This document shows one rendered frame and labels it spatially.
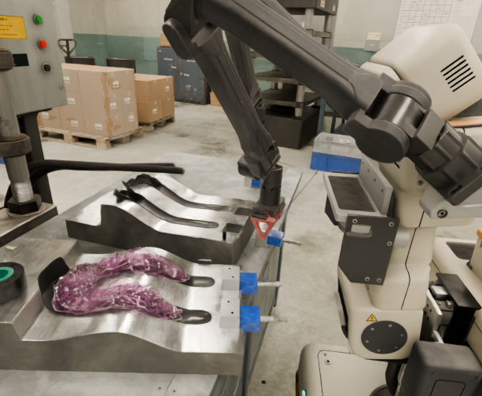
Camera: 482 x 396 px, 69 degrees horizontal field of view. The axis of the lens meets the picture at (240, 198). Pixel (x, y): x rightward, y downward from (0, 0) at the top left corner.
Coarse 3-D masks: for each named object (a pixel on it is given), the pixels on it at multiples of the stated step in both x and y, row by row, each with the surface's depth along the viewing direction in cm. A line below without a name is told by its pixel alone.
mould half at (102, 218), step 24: (144, 192) 102; (192, 192) 113; (72, 216) 101; (96, 216) 102; (120, 216) 93; (144, 216) 94; (192, 216) 99; (216, 216) 99; (240, 216) 99; (96, 240) 99; (120, 240) 97; (144, 240) 94; (168, 240) 92; (192, 240) 89; (216, 240) 87; (240, 240) 94
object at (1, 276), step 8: (0, 264) 66; (8, 264) 66; (16, 264) 66; (0, 272) 64; (8, 272) 64; (16, 272) 64; (24, 272) 65; (0, 280) 61; (8, 280) 61; (16, 280) 62; (24, 280) 64; (0, 288) 60; (8, 288) 61; (16, 288) 62; (24, 288) 64; (0, 296) 61; (8, 296) 61; (16, 296) 63
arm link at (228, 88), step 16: (176, 32) 58; (208, 32) 63; (176, 48) 61; (192, 48) 61; (208, 48) 62; (224, 48) 65; (208, 64) 65; (224, 64) 66; (208, 80) 70; (224, 80) 68; (240, 80) 71; (224, 96) 71; (240, 96) 72; (240, 112) 74; (240, 128) 78; (256, 128) 79; (256, 144) 81; (272, 144) 85; (256, 160) 85; (272, 160) 87
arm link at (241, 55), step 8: (232, 40) 101; (232, 48) 104; (240, 48) 102; (248, 48) 106; (232, 56) 107; (240, 56) 105; (248, 56) 107; (240, 64) 109; (248, 64) 109; (240, 72) 112; (248, 72) 112; (248, 80) 114; (248, 88) 117; (256, 88) 121; (248, 96) 120; (256, 96) 124
